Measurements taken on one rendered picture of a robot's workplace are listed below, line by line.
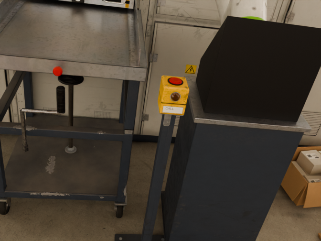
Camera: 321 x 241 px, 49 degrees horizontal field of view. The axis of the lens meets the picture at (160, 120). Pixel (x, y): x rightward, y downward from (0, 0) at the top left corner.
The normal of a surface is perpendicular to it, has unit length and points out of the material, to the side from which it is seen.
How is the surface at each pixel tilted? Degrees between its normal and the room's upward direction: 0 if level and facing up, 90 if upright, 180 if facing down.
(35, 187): 0
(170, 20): 90
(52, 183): 0
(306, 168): 90
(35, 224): 0
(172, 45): 90
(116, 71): 90
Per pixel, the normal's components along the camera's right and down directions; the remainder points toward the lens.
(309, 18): 0.08, 0.56
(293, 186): -0.91, -0.18
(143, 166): 0.14, -0.83
